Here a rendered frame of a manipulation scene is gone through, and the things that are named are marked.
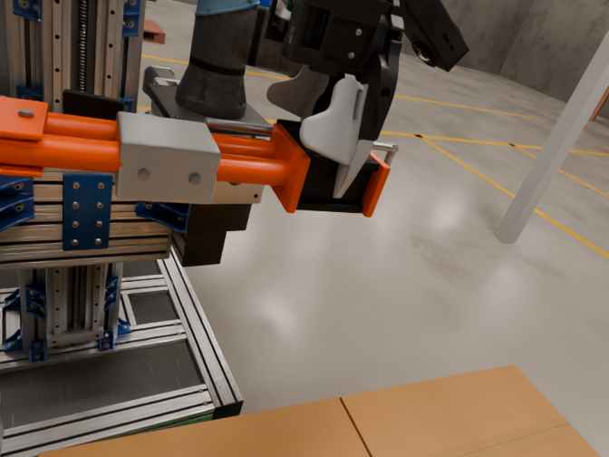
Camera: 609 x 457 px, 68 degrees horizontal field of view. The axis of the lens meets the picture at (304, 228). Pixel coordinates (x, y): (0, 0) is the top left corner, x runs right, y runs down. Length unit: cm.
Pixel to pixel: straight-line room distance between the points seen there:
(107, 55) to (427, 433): 104
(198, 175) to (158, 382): 117
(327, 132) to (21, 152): 20
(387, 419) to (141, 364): 77
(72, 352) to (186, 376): 34
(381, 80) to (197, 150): 14
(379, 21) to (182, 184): 18
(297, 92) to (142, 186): 17
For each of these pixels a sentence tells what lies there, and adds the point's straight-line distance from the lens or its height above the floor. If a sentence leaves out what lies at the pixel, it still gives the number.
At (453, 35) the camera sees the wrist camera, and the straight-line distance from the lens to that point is 41.
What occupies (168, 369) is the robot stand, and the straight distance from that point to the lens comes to 150.
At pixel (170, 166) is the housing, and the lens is 34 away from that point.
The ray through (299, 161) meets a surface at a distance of 35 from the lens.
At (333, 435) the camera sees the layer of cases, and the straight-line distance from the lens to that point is 104.
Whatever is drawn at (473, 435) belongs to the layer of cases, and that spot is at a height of 54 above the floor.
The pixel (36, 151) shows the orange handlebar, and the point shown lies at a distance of 33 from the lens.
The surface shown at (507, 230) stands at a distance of 373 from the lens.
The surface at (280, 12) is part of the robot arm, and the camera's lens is 94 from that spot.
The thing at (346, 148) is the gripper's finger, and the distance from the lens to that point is 35.
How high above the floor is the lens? 134
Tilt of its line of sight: 29 degrees down
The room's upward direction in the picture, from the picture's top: 17 degrees clockwise
